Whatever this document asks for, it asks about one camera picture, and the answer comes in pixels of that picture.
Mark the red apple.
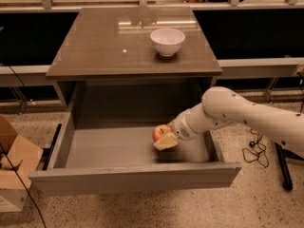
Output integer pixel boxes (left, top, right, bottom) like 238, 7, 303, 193
152, 124, 172, 141

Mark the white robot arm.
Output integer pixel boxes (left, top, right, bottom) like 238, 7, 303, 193
153, 86, 304, 158

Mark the brown cardboard box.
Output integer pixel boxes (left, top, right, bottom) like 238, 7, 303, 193
0, 114, 43, 213

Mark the grey cabinet with counter top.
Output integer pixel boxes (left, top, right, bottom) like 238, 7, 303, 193
46, 6, 223, 107

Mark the black tangled cable on floor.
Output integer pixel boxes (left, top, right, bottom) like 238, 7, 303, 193
241, 128, 270, 169

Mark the black stand leg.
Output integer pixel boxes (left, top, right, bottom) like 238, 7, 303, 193
275, 143, 304, 191

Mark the white ceramic bowl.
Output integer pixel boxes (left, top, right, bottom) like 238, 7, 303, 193
150, 28, 185, 57

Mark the open grey top drawer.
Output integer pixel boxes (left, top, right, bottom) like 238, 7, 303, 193
29, 82, 240, 196

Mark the black cable at left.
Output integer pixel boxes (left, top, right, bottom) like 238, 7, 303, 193
0, 54, 48, 228

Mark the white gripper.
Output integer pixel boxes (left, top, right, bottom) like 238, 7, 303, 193
154, 110, 197, 151

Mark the black bar beside drawer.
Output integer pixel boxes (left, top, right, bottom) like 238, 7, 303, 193
43, 123, 62, 170

